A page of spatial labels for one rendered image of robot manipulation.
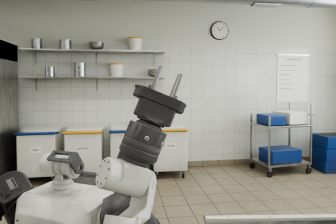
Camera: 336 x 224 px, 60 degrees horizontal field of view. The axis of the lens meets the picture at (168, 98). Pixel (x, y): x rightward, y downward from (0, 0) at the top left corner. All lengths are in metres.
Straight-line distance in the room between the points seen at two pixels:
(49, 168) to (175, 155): 3.64
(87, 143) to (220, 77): 2.51
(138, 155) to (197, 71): 4.54
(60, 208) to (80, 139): 3.53
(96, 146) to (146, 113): 3.78
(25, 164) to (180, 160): 2.20
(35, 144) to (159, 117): 3.96
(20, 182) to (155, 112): 0.59
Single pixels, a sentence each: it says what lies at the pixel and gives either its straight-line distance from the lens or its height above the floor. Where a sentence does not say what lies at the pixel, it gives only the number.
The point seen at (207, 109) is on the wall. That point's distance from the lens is 5.17.
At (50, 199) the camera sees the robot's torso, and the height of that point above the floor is 1.11.
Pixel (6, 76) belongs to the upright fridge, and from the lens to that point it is 4.73.
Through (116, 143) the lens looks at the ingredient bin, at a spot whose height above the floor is 0.58.
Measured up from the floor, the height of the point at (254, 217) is 0.90.
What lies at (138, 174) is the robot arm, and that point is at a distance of 0.63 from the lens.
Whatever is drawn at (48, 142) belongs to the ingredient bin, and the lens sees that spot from 4.50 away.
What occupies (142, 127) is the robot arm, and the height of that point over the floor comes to 1.34.
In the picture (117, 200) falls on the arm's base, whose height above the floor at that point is 1.11.
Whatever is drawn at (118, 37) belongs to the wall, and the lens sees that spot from 5.01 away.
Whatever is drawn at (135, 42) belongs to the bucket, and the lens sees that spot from 4.73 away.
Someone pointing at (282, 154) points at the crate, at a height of 0.33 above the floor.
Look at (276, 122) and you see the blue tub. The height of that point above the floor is 0.85.
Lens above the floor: 1.43
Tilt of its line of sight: 2 degrees down
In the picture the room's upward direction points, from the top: straight up
